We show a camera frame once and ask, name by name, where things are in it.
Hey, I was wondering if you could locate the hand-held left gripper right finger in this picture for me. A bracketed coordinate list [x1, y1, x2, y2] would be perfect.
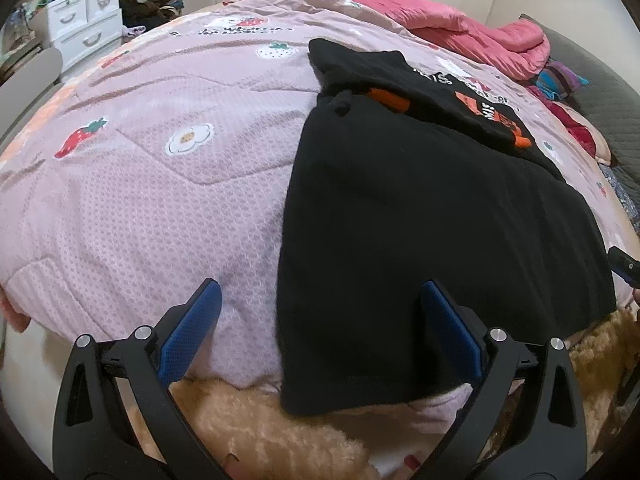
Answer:
[422, 280, 588, 480]

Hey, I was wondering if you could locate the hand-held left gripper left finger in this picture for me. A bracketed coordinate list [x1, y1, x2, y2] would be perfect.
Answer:
[52, 280, 236, 480]

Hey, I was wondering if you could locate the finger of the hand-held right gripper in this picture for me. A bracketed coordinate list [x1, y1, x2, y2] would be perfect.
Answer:
[607, 246, 640, 283]

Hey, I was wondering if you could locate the black sweater with orange cuffs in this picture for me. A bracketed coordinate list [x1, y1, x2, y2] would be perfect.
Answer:
[276, 37, 617, 417]

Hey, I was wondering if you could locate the pile of dark clothes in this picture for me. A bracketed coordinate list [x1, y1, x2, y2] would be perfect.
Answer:
[119, 0, 188, 28]

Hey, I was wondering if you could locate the person's left hand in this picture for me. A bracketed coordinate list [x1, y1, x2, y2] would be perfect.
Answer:
[222, 452, 422, 480]

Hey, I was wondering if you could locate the blue floral sheet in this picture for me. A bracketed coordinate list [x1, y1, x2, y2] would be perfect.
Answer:
[600, 162, 640, 236]

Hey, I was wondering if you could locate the lilac strawberry print quilt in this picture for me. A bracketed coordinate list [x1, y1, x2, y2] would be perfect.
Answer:
[0, 0, 640, 433]

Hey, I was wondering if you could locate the beige fluffy rug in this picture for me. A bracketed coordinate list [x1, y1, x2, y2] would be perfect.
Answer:
[125, 305, 640, 480]

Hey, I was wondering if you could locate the red cloth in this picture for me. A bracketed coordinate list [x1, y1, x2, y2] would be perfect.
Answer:
[542, 95, 613, 161]

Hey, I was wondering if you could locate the grey quilted headboard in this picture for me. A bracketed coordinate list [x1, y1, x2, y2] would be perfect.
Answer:
[520, 12, 640, 191]

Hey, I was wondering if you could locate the striped colourful pillow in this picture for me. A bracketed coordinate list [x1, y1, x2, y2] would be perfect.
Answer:
[537, 60, 591, 101]

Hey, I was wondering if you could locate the pink comforter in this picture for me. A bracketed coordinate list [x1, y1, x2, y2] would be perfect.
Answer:
[240, 0, 551, 81]

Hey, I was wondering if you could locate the grey chair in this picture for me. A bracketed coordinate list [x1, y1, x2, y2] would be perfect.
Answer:
[0, 47, 63, 146]

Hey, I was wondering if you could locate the white drawer cabinet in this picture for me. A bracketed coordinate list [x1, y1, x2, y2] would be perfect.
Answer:
[45, 0, 123, 68]

